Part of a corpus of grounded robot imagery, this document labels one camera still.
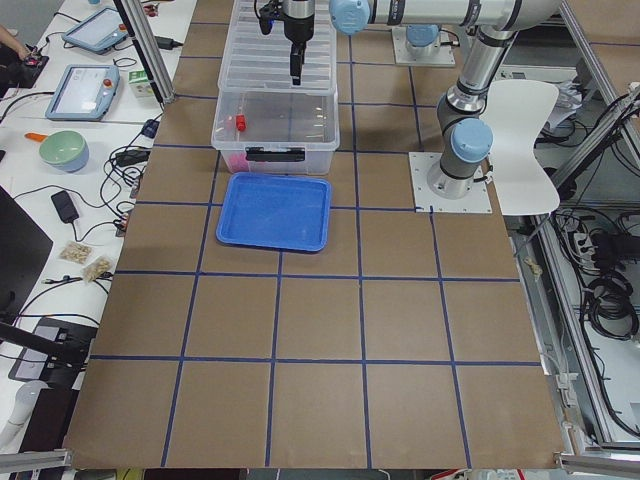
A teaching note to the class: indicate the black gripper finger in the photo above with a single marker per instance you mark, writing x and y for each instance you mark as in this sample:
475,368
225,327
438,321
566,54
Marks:
297,58

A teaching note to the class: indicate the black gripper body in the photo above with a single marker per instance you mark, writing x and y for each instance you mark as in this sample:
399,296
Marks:
297,26

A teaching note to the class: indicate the clear plastic box lid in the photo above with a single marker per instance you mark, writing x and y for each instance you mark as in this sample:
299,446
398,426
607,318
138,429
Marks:
253,61

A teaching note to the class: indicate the red block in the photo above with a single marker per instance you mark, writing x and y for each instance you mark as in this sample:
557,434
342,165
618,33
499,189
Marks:
240,123

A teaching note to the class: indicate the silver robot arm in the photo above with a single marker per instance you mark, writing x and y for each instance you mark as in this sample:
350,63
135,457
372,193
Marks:
467,139
424,40

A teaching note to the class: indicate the clear plastic storage box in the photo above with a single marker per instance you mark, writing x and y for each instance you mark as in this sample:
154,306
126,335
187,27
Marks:
277,121

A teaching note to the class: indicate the black box latch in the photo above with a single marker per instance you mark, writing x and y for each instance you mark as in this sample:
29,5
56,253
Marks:
287,155

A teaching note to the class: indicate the green white carton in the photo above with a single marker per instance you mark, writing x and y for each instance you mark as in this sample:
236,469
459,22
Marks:
140,84

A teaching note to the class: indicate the blue plastic tray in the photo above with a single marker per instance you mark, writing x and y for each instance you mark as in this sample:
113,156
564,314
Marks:
271,211

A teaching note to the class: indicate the far blue teach pendant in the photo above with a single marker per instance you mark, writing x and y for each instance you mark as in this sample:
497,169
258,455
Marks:
99,32

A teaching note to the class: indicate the blue teach pendant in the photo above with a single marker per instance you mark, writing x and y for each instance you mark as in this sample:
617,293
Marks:
84,93
99,32

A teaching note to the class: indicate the near blue teach pendant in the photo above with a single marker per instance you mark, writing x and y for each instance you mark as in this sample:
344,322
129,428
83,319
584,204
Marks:
84,93

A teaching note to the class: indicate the white chair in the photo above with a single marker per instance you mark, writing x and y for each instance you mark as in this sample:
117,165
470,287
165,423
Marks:
516,112

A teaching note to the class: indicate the green bowl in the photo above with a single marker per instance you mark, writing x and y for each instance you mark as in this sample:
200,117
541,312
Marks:
66,151

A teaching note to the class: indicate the black phone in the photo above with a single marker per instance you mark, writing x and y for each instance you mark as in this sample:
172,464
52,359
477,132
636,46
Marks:
64,207

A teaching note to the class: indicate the near snack bag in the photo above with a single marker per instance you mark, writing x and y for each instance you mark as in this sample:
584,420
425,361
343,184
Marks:
96,269

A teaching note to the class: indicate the snack bag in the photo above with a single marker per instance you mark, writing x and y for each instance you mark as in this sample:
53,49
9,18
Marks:
96,269
76,252

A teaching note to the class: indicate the far snack bag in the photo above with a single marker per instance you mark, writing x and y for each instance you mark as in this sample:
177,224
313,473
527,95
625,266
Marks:
76,252

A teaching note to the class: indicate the black monitor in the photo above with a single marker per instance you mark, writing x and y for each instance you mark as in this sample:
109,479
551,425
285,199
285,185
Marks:
25,249

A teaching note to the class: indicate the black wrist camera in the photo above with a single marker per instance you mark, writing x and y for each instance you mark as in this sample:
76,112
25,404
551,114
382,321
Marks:
268,14

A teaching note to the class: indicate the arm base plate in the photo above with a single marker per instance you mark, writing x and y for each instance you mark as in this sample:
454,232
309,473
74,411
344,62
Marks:
445,59
434,192

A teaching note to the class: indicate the aluminium frame post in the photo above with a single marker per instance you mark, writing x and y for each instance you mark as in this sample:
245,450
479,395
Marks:
139,30

